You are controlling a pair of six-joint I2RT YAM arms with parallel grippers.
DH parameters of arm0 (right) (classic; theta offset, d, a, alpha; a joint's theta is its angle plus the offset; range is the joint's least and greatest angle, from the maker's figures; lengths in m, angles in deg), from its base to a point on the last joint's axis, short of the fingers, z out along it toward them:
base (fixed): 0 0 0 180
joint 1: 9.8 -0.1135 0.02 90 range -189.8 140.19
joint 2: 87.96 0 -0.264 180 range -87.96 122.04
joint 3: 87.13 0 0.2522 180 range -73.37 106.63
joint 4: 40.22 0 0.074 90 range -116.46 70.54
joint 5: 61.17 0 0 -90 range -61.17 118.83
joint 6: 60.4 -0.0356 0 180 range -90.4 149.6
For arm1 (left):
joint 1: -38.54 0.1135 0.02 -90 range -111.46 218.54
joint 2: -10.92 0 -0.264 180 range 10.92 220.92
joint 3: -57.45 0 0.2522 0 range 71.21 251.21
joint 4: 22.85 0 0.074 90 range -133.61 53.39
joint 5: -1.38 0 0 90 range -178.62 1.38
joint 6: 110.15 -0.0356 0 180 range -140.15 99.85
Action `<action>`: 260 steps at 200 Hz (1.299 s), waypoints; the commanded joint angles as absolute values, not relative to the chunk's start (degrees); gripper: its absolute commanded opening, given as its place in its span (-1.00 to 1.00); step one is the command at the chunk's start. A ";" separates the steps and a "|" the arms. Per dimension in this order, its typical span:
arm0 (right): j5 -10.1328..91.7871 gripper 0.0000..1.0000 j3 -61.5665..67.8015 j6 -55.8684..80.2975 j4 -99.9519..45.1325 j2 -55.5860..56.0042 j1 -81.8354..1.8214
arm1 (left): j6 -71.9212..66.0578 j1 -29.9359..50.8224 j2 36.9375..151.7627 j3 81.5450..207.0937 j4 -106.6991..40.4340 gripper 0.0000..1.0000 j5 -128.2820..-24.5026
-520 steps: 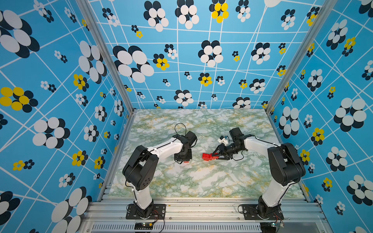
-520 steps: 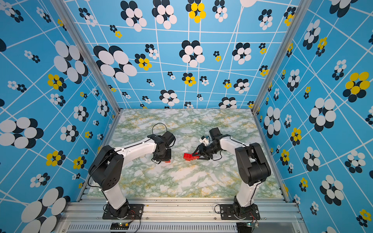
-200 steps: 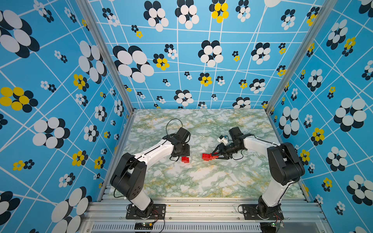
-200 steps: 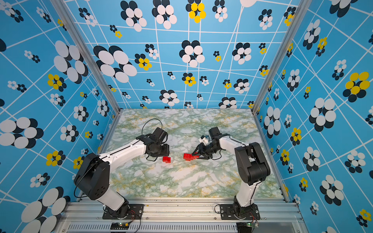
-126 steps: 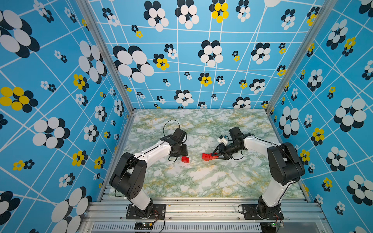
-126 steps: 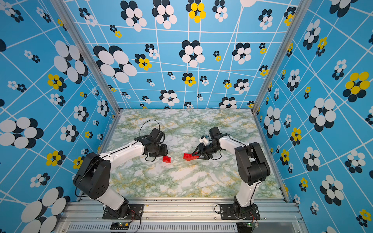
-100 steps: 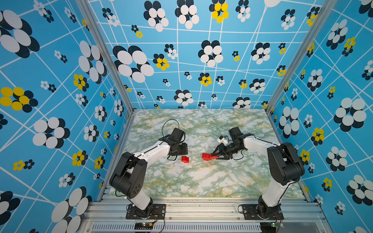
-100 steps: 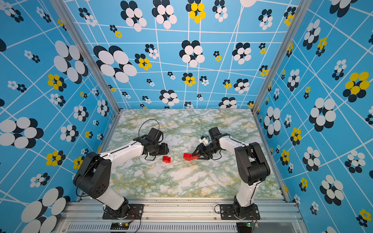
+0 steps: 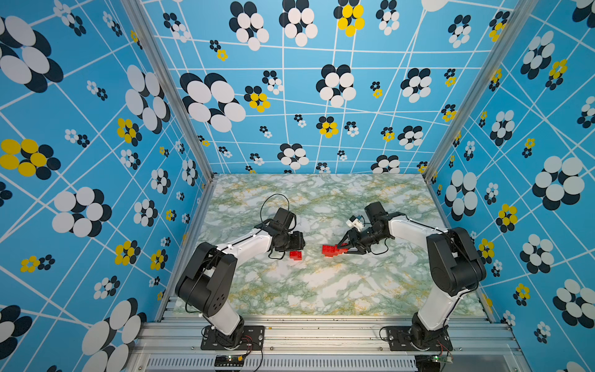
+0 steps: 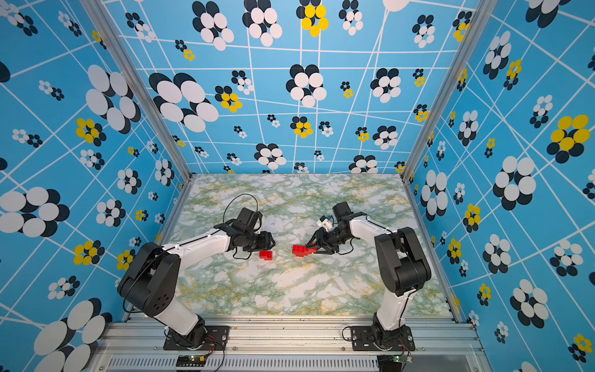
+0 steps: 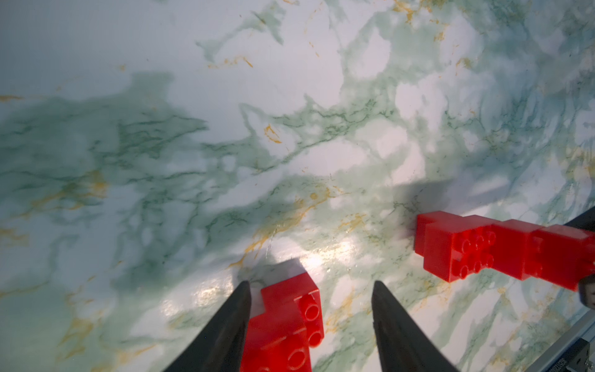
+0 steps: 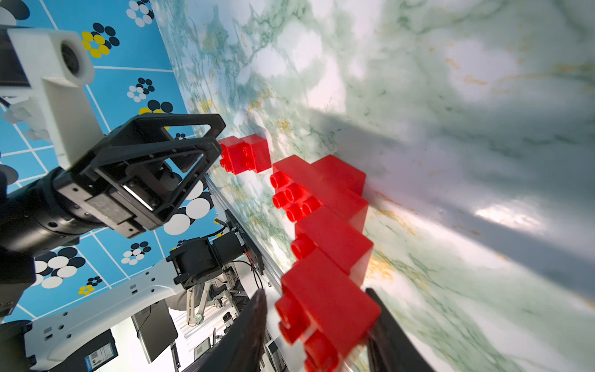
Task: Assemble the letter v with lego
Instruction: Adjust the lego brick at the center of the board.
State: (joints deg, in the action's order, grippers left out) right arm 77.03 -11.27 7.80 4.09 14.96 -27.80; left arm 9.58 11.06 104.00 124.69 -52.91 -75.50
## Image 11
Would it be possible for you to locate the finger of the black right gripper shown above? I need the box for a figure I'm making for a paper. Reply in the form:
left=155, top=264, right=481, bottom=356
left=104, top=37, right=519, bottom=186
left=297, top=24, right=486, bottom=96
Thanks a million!
left=566, top=207, right=595, bottom=232
left=578, top=274, right=595, bottom=309

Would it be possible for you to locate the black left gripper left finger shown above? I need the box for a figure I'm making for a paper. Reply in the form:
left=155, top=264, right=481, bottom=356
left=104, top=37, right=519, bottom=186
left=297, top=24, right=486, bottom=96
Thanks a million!
left=166, top=281, right=252, bottom=372

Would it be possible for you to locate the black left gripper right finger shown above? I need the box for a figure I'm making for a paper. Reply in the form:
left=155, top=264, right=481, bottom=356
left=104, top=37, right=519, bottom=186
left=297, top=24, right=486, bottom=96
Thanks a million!
left=371, top=281, right=456, bottom=372

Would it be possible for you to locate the small red lego brick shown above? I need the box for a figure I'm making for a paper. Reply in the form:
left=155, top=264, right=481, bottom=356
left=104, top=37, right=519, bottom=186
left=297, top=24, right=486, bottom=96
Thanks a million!
left=240, top=273, right=325, bottom=372

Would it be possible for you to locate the red stepped lego assembly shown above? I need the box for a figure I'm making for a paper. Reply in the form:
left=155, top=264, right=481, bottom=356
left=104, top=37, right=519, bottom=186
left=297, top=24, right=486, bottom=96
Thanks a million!
left=415, top=211, right=594, bottom=291

